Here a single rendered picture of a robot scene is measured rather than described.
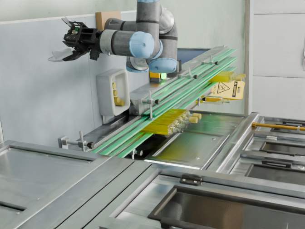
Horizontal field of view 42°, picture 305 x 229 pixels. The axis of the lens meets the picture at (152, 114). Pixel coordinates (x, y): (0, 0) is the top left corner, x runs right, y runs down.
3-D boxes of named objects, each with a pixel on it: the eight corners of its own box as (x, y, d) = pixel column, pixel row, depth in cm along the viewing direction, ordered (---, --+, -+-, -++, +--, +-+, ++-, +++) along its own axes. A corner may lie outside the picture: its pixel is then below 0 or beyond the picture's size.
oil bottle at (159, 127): (138, 131, 229) (172, 136, 220) (137, 122, 228) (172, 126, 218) (143, 128, 234) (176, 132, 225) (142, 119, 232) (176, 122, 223)
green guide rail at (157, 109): (142, 115, 231) (155, 116, 228) (142, 113, 231) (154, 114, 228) (228, 57, 379) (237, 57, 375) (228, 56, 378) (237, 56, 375)
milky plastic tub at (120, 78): (100, 115, 216) (114, 116, 212) (96, 75, 209) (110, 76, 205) (117, 106, 230) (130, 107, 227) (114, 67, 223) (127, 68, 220)
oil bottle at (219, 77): (206, 81, 329) (240, 83, 316) (206, 75, 327) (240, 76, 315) (209, 80, 333) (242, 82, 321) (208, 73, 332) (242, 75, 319)
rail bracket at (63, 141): (51, 163, 178) (92, 171, 168) (45, 128, 173) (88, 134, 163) (57, 159, 182) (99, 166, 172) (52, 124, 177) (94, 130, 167)
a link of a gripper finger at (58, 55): (39, 53, 126) (64, 39, 125) (50, 61, 132) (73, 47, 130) (41, 61, 125) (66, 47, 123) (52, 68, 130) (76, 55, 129)
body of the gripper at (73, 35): (67, 20, 124) (100, 22, 119) (81, 33, 132) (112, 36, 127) (60, 42, 122) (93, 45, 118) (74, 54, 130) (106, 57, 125)
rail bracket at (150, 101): (139, 119, 228) (159, 121, 222) (137, 90, 223) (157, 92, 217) (141, 117, 231) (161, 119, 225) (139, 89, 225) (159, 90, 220)
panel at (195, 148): (101, 201, 182) (169, 216, 167) (100, 195, 181) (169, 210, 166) (178, 132, 257) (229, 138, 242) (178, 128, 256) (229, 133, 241)
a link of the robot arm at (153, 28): (165, 26, 131) (151, 21, 121) (164, 60, 132) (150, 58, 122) (144, 26, 134) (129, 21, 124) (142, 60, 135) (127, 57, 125)
